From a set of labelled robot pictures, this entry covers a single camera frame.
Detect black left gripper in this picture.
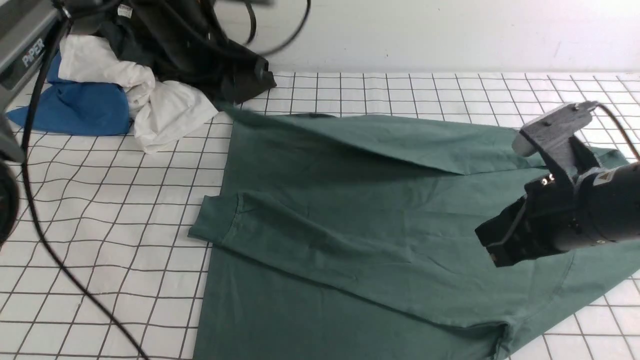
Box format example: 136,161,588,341
475,170,608,268

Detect green long-sleeved shirt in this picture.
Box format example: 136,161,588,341
189,109,639,360

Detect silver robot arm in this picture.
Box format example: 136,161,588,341
0,0,59,163

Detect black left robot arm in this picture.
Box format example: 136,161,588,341
475,164,640,267

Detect dark olive shirt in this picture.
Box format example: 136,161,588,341
123,0,277,104

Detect white shirt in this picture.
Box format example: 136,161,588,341
58,35,218,154

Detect dark navy shirt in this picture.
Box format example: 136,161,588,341
76,0,156,68

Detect blue shirt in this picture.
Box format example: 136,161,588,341
32,54,131,137

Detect white grid-pattern tablecloth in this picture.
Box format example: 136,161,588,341
0,71,639,360

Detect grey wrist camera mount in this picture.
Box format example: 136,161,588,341
512,101,602,188

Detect black cable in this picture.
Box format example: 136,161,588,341
20,0,312,360

